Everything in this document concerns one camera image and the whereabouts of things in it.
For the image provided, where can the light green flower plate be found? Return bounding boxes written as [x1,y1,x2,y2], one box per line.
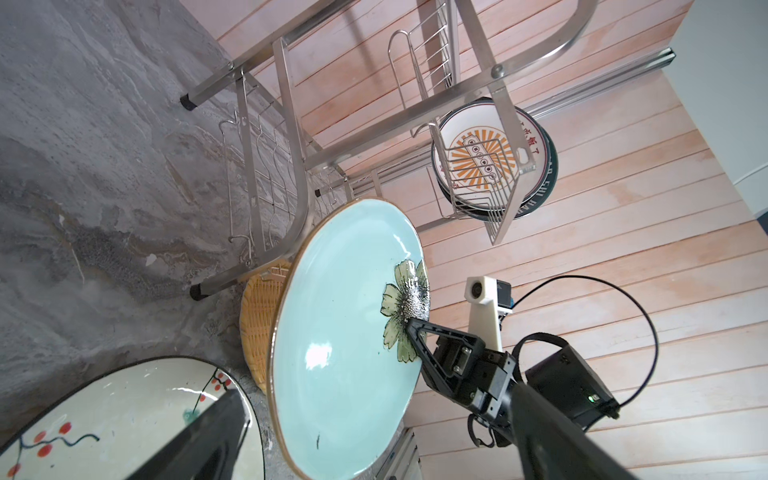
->
[268,198,430,479]

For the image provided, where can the cream floral plate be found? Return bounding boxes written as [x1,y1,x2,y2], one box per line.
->
[1,357,266,479]

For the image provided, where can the orange woven pattern plate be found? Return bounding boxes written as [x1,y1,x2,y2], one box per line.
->
[239,260,291,393]

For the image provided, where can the white plate green lettered rim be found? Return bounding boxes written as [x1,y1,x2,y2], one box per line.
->
[432,117,559,221]

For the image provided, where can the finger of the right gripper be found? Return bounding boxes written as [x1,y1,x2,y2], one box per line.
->
[406,318,485,390]

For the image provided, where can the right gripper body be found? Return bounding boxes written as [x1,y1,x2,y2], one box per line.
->
[434,345,515,447]

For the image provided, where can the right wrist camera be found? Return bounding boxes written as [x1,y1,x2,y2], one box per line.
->
[465,276,514,351]

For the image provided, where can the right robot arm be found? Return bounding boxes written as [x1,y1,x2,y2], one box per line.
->
[382,74,767,457]

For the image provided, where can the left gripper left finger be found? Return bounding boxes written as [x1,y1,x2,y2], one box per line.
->
[127,388,250,479]

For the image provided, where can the stainless steel dish rack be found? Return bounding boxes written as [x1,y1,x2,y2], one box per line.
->
[180,0,597,301]

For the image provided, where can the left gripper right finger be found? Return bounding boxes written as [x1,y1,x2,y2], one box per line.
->
[511,384,634,479]

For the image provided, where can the small orange sunburst plate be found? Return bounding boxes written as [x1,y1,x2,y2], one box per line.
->
[432,97,559,221]

